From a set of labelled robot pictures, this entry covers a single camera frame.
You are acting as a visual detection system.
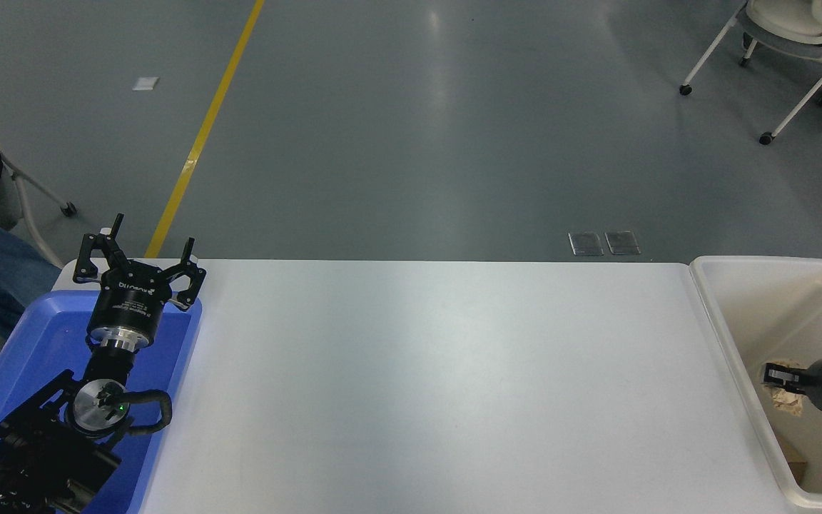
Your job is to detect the blue plastic tray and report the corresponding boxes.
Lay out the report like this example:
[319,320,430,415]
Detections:
[0,289,203,514]

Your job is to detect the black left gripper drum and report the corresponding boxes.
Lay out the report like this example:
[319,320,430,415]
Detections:
[88,260,175,336]

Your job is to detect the tan paper ball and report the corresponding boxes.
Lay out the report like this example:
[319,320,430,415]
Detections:
[770,356,806,419]

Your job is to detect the white wheeled chair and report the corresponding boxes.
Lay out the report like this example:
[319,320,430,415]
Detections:
[679,0,822,146]

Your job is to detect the large pale plastic bin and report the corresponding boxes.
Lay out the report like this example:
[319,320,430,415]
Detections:
[689,256,822,512]

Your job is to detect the metal floor plate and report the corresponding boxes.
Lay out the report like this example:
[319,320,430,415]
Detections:
[604,230,641,256]
[569,232,605,257]

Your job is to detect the white chair beside person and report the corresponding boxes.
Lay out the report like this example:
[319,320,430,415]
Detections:
[0,89,78,269]

